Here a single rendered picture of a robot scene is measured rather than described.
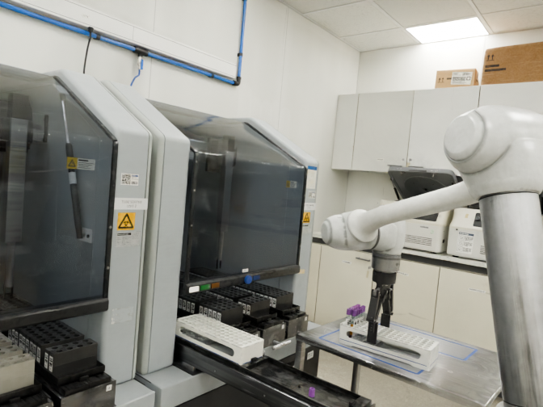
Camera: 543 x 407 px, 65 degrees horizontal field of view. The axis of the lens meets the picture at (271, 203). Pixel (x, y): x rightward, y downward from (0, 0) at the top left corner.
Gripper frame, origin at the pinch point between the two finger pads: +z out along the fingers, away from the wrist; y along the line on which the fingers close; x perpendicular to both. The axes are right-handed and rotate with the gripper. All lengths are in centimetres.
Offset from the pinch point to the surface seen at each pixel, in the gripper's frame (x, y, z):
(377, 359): -3.7, -8.6, 5.5
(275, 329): 36.8, -4.7, 8.4
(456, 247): 19, 193, -10
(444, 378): -22.7, -6.1, 5.6
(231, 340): 29.0, -39.3, 1.1
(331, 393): -1.9, -34.8, 7.2
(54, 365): 48, -81, 2
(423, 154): 58, 224, -78
